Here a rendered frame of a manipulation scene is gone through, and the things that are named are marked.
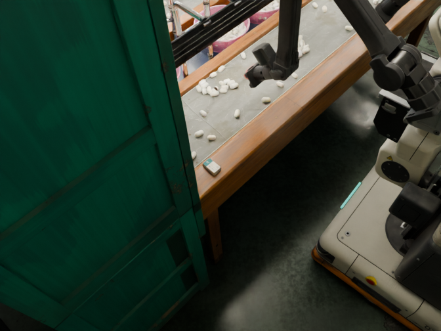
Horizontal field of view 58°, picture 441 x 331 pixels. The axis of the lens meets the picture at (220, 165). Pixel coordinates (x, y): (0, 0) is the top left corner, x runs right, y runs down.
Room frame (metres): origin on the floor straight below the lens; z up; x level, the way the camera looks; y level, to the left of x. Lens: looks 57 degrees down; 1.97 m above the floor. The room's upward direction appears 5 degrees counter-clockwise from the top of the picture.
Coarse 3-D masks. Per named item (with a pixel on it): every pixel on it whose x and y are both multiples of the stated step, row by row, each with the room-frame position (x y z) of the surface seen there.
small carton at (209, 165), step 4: (208, 160) 0.79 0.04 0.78; (212, 160) 0.79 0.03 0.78; (204, 164) 0.78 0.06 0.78; (208, 164) 0.77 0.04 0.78; (212, 164) 0.77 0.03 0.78; (216, 164) 0.77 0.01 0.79; (208, 168) 0.76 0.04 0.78; (212, 168) 0.76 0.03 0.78; (216, 168) 0.76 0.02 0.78; (220, 168) 0.76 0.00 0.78; (212, 172) 0.74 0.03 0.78; (216, 172) 0.74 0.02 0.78
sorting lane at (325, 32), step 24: (312, 24) 1.55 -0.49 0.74; (336, 24) 1.53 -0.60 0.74; (312, 48) 1.38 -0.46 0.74; (336, 48) 1.37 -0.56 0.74; (216, 72) 1.28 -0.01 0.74; (240, 72) 1.27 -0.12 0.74; (192, 96) 1.15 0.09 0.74; (216, 96) 1.14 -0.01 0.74; (240, 96) 1.13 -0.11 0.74; (264, 96) 1.12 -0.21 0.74; (192, 120) 1.02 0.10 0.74; (216, 120) 1.01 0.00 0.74; (240, 120) 1.00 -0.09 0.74; (192, 144) 0.90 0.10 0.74; (216, 144) 0.89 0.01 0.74
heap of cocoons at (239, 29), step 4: (240, 24) 1.61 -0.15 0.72; (236, 28) 1.56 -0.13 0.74; (240, 28) 1.56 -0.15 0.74; (244, 28) 1.57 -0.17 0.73; (228, 32) 1.53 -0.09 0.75; (232, 32) 1.53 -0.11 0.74; (236, 32) 1.54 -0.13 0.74; (240, 32) 1.53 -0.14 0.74; (224, 36) 1.53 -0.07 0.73; (228, 36) 1.51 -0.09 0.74; (232, 36) 1.51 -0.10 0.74; (236, 36) 1.52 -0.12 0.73; (220, 40) 1.49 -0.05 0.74; (224, 40) 1.49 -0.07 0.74
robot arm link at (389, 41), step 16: (336, 0) 0.85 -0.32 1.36; (352, 0) 0.82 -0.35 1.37; (352, 16) 0.81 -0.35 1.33; (368, 16) 0.80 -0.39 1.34; (368, 32) 0.78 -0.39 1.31; (384, 32) 0.77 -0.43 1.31; (368, 48) 0.77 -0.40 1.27; (384, 48) 0.74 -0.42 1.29; (400, 48) 0.76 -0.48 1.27; (416, 48) 0.75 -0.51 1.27; (384, 64) 0.71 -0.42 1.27; (384, 80) 0.70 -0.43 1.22; (400, 80) 0.67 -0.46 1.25
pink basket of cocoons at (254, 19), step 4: (260, 12) 1.63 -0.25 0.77; (264, 12) 1.63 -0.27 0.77; (268, 12) 1.63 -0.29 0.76; (272, 12) 1.64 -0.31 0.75; (252, 16) 1.66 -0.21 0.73; (256, 16) 1.65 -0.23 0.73; (264, 16) 1.64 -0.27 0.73; (268, 16) 1.65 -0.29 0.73; (252, 20) 1.67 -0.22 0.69; (256, 20) 1.66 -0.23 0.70; (260, 20) 1.65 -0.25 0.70
